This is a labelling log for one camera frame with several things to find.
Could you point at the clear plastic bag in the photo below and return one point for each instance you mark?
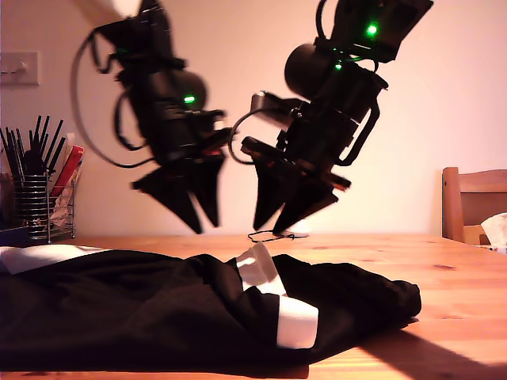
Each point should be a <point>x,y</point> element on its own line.
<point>62,209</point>

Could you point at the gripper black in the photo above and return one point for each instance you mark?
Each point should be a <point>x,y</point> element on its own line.
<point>313,142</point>

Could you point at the white light switch plate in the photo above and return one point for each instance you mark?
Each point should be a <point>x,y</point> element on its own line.
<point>20,69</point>

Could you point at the white tissue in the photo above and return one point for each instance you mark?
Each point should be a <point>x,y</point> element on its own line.
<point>495,229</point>

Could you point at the dark blue box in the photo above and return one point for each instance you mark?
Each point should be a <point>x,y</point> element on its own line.
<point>14,236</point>

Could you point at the patterned tissue box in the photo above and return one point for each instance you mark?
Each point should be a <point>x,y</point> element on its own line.
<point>494,250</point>

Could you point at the dark brown jar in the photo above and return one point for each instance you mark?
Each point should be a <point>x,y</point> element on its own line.
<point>6,201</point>

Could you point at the white paper chopstick sleeve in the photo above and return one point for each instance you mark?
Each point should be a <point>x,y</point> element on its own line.
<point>71,141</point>

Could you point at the wooden chair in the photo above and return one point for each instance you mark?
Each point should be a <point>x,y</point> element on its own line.
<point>451,206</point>

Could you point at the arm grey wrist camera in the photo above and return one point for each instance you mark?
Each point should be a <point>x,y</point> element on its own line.
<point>269,107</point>

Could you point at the red paper packet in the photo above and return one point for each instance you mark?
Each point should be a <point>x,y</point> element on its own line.
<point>69,165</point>

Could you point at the black shorts with white stripes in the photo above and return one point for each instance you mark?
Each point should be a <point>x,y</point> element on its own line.
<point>158,308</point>

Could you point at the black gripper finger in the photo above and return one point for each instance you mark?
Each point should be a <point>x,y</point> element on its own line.
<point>174,194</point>

